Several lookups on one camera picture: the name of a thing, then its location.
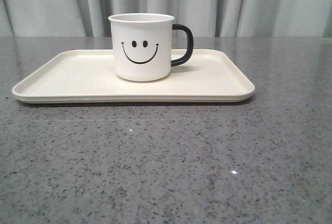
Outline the white smiley mug black handle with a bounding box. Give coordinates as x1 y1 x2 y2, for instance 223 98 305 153
108 13 193 82

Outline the cream rectangular plastic tray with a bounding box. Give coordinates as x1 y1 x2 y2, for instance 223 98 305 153
12 49 255 104

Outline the grey-white pleated curtain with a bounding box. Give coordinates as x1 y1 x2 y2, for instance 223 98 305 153
1 0 331 37

